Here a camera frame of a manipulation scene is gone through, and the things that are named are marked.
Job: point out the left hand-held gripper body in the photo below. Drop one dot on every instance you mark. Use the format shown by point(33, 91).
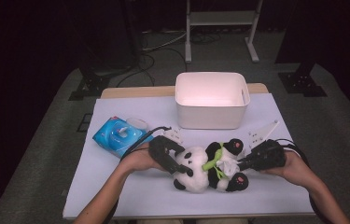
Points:
point(160, 149)

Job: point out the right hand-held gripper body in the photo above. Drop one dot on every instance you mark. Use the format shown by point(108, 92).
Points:
point(269, 155)

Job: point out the panda plush toy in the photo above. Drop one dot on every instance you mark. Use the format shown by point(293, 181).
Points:
point(194, 174)

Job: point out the blue wet wipes packet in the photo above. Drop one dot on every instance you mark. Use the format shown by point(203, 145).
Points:
point(113, 137)

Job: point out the white plastic bin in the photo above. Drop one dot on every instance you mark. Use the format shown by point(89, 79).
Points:
point(210, 109)

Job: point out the person's left hand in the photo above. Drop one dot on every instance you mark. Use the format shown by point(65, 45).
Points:
point(140, 160)

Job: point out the person's right hand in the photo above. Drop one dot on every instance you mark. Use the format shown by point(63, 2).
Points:
point(294, 169)

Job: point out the pale table cover sheet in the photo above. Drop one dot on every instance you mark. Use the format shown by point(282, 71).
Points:
point(151, 193)

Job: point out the wooden table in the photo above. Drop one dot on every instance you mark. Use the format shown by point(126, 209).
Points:
point(138, 92)

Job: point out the black stand with base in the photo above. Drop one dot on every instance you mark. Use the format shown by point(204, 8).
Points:
point(301, 84)
point(91, 85)

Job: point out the dark floor socket cover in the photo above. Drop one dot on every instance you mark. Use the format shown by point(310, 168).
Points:
point(84, 123)

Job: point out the white metal stand frame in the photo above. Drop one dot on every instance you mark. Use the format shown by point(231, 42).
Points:
point(222, 18)

